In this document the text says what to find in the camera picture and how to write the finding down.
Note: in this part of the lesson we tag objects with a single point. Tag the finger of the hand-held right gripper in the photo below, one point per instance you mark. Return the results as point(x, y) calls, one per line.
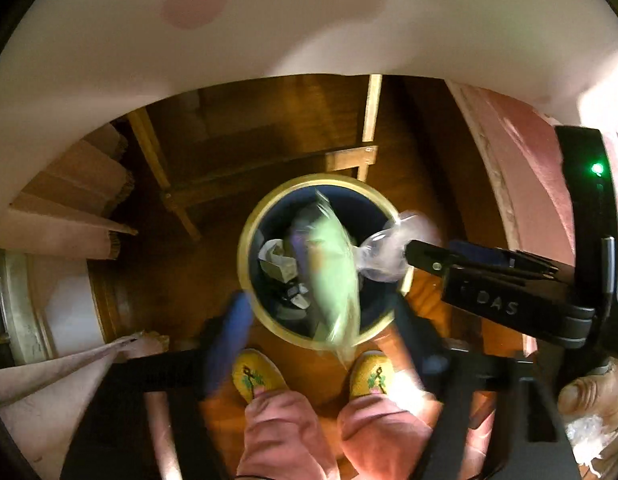
point(481, 252)
point(429, 257)

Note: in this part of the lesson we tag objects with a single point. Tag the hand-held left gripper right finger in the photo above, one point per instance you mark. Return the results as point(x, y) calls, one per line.
point(414, 332)

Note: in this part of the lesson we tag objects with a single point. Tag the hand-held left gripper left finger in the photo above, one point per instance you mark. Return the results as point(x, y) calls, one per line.
point(229, 340)

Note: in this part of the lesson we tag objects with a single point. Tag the green tea box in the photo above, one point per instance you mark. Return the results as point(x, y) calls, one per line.
point(276, 262)

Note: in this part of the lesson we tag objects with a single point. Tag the clear bag with green pad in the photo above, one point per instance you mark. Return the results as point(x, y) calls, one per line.
point(334, 270)

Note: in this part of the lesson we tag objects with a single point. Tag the blue bin with yellow rim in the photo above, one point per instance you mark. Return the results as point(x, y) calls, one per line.
point(284, 210)

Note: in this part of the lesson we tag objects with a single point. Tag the person's right hand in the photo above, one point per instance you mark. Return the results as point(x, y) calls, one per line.
point(589, 395)

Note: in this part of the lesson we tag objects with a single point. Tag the yellow embroidered slipper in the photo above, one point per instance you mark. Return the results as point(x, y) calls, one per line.
point(371, 375)
point(254, 370)

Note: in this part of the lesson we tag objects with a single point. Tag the pink blanket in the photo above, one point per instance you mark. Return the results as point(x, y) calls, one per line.
point(519, 160)

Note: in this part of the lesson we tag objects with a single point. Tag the person's right leg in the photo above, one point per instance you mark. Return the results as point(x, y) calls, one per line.
point(384, 435)

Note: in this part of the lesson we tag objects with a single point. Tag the person's leg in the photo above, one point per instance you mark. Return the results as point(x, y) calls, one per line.
point(284, 435)
point(384, 435)

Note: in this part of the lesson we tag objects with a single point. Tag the person's left leg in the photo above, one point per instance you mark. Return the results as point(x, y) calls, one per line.
point(284, 435)

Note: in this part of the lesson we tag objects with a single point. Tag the white container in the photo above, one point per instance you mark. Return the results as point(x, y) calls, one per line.
point(69, 310)

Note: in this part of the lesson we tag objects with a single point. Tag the flat cardboard stack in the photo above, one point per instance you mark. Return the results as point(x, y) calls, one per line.
point(64, 200)

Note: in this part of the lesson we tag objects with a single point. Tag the wooden chair frame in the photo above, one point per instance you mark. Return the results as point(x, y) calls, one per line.
point(369, 110)

